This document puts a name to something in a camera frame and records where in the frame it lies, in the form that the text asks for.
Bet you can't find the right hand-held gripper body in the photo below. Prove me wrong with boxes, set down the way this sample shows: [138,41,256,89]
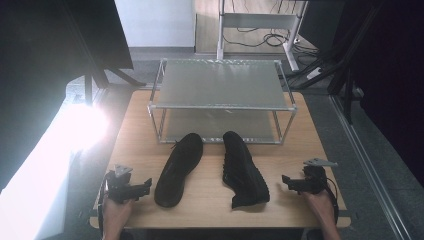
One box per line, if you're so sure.
[298,157,339,196]

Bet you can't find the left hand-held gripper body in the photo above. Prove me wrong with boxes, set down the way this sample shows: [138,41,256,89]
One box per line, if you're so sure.
[105,163,145,205]

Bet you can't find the person's left hand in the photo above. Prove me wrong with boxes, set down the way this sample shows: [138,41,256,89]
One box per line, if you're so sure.
[102,194,135,231]

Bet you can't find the person's right hand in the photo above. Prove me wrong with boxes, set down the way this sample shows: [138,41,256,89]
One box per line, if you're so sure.
[300,190,335,228]

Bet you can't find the black shoe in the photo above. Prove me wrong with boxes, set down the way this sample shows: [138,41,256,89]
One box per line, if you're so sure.
[221,130,271,210]
[153,132,205,209]

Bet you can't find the white power strip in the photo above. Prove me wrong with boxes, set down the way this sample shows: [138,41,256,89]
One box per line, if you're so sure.
[305,67,323,81]

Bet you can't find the grey two-tier shoe rack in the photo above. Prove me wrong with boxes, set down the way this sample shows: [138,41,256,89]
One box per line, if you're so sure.
[146,57,298,145]

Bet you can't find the black tripod stand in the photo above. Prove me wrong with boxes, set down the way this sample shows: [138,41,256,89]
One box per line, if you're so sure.
[286,0,388,125]

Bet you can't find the dark panel on stand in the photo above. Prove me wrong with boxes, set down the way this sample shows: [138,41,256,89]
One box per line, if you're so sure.
[61,0,148,108]

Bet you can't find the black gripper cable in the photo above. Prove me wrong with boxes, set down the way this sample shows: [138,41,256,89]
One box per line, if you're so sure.
[323,177,340,225]

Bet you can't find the aluminium floor rail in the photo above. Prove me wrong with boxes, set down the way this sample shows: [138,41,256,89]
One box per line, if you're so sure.
[329,94,413,240]

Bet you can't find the black floor cables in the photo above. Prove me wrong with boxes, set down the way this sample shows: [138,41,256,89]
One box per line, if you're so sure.
[222,0,321,58]

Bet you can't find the white metal desk frame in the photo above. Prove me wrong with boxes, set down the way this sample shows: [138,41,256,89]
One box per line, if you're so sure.
[215,0,310,73]

